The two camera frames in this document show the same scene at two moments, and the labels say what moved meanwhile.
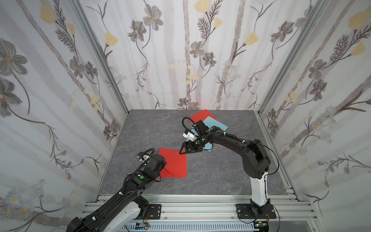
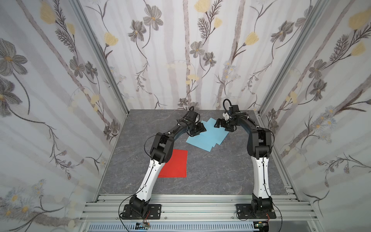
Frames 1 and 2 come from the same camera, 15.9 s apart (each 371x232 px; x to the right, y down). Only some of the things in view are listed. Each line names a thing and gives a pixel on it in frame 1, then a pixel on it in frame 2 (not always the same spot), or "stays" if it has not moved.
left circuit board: [141, 225] stays
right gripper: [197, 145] -> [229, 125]
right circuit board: [263, 225] stays
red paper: [176, 165] stays
